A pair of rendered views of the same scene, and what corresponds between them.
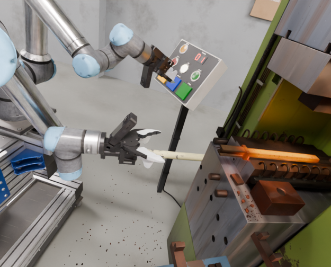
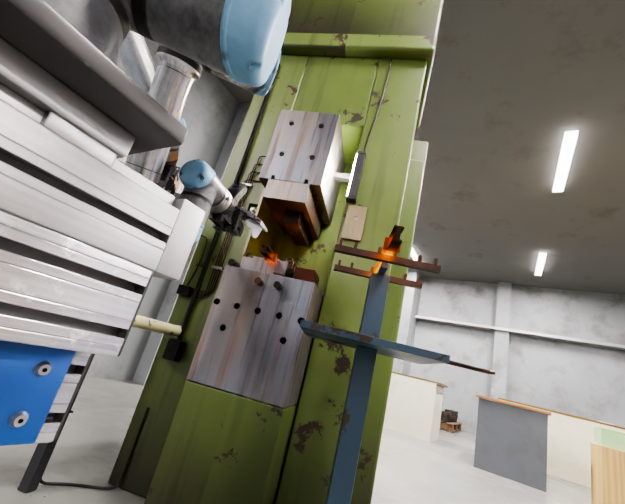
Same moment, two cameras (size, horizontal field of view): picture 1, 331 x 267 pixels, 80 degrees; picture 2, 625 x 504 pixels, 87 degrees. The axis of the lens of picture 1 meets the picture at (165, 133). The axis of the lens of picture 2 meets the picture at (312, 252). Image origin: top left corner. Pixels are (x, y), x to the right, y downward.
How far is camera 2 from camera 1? 1.12 m
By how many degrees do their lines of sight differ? 79
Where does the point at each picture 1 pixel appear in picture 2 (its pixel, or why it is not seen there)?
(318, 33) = (296, 175)
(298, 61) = (290, 189)
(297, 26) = (278, 173)
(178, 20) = not seen: outside the picture
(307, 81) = (301, 197)
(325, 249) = (341, 296)
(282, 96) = not seen: hidden behind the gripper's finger
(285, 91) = not seen: hidden behind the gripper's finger
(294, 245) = (324, 315)
